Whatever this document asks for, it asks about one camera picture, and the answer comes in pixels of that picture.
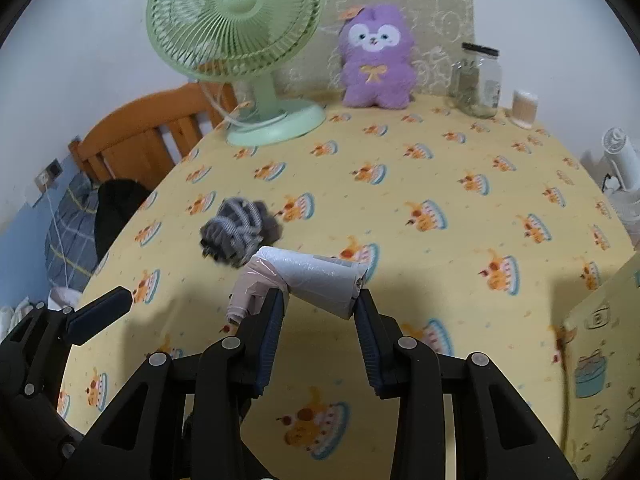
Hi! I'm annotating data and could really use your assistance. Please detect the blue plaid bedding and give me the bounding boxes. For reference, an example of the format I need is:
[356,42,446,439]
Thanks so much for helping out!
[44,170,101,293]

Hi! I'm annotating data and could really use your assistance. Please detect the white plastic bag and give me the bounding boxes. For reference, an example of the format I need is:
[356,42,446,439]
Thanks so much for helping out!
[247,246,370,320]

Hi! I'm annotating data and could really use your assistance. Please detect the black cloth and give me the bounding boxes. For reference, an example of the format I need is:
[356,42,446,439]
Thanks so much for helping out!
[95,179,153,261]

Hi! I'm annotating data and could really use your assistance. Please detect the white cable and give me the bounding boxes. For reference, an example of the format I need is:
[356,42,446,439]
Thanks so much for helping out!
[47,185,71,293]

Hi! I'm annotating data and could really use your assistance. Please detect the wooden chair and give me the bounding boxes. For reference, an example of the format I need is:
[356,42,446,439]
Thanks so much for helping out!
[68,82,238,183]

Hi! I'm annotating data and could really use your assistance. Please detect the beige printed board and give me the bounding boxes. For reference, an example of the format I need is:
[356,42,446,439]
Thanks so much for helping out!
[275,0,475,106]

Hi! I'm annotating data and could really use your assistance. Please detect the small cotton swab container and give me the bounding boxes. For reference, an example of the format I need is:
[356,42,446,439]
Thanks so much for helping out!
[510,90,540,128]

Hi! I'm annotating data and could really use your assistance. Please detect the glass jar with dark lid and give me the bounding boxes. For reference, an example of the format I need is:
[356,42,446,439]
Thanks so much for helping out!
[450,42,501,119]

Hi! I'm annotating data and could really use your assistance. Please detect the pink striped plastic bag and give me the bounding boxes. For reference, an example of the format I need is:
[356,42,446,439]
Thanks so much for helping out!
[226,265,288,326]

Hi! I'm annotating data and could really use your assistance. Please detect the purple plush toy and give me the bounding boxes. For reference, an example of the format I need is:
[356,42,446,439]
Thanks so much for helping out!
[339,4,418,109]

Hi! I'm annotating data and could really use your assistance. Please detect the green desk fan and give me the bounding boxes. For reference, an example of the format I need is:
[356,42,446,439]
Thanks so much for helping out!
[146,0,327,147]

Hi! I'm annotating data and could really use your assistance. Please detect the wall socket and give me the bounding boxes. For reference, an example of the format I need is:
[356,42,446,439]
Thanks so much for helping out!
[37,159,63,192]

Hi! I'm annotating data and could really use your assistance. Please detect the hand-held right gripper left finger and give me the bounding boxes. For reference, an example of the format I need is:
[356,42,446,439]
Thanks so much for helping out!
[82,287,288,480]

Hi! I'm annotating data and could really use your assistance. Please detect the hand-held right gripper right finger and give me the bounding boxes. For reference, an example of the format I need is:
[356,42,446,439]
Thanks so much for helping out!
[352,287,576,480]

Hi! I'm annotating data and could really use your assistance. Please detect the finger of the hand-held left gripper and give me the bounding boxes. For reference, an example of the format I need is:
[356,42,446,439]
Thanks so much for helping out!
[0,287,135,461]

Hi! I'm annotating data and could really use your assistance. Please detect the white cloth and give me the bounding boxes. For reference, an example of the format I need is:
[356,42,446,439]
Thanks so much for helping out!
[0,287,56,331]

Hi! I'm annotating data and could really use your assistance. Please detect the grey striped socks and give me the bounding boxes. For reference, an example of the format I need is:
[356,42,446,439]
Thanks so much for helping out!
[200,199,283,266]

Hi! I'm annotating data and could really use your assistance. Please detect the white electric fan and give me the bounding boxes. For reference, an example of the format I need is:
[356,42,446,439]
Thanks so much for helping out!
[580,127,640,251]

